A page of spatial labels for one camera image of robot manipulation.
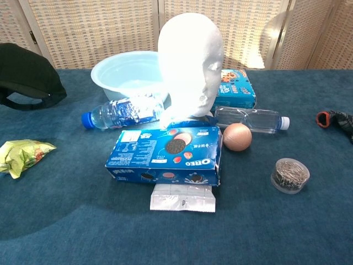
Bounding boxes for blue table cover cloth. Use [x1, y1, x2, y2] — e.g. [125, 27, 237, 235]
[0, 68, 353, 265]

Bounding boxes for white foam mannequin head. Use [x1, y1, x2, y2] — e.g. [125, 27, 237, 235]
[157, 14, 224, 123]

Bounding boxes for brown ball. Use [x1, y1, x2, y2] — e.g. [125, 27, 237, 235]
[222, 123, 253, 152]

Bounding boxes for green snack bag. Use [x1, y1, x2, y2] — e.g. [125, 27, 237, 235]
[0, 139, 57, 179]

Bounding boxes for white foil packet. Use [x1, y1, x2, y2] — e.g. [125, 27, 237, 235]
[148, 184, 216, 214]

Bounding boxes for blue Oreo cookie box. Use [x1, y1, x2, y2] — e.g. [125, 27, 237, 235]
[104, 126, 223, 188]

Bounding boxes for black baseball cap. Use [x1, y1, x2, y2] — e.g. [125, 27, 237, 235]
[0, 43, 68, 112]

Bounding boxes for light blue plastic basin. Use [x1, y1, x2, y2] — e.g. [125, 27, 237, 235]
[90, 50, 172, 104]

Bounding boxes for clear square bottle white cap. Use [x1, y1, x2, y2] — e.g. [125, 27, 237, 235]
[213, 105, 291, 135]

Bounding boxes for water bottle with blue label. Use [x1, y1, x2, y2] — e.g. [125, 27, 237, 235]
[81, 93, 167, 130]

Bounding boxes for blue box with orange print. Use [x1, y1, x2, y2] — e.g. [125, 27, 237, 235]
[212, 68, 257, 110]

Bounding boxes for clear round tub of clips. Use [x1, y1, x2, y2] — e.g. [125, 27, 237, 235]
[270, 157, 311, 195]

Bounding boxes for woven folding screen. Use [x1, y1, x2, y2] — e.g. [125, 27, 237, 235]
[0, 0, 353, 71]

